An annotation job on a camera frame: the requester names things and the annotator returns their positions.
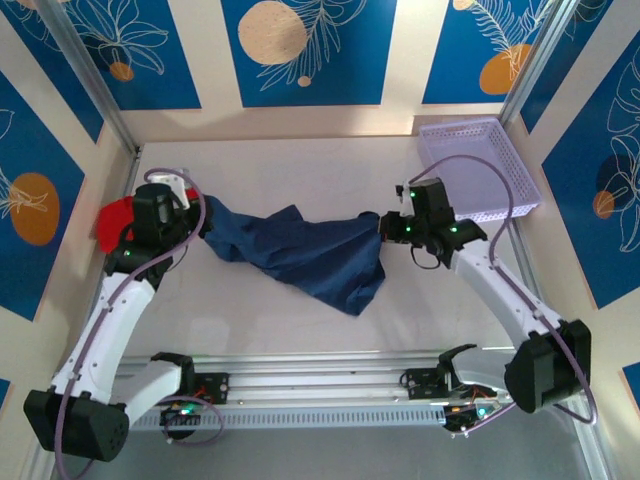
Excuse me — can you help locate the navy blue t-shirt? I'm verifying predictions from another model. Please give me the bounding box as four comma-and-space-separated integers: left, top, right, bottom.
199, 194, 387, 318

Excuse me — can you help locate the red folded t-shirt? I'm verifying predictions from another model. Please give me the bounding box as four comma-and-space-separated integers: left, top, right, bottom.
96, 187, 204, 255

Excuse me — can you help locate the lavender perforated plastic basket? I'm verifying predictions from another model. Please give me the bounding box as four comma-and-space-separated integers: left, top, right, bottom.
417, 115, 545, 224

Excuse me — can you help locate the circuit board with green light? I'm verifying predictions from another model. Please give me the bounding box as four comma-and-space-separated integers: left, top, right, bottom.
442, 399, 504, 434
159, 402, 204, 441

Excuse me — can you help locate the aluminium side rail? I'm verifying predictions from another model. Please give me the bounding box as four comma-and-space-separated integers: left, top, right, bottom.
504, 219, 544, 304
118, 147, 144, 201

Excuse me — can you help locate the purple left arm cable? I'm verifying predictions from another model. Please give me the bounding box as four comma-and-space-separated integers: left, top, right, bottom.
52, 167, 225, 480

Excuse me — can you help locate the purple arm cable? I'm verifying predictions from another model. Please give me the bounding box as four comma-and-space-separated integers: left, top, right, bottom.
409, 153, 599, 440
52, 167, 225, 480

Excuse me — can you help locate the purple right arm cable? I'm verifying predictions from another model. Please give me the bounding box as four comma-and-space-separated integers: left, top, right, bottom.
409, 153, 599, 440

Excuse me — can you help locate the aluminium frame post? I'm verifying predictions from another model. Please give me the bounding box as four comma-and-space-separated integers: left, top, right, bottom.
498, 0, 587, 129
34, 0, 144, 157
569, 412, 617, 480

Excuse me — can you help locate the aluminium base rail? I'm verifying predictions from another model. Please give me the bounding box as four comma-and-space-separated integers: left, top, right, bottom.
42, 349, 591, 431

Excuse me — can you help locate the grey slotted cable duct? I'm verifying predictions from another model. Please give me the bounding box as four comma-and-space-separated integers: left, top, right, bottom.
64, 407, 446, 431

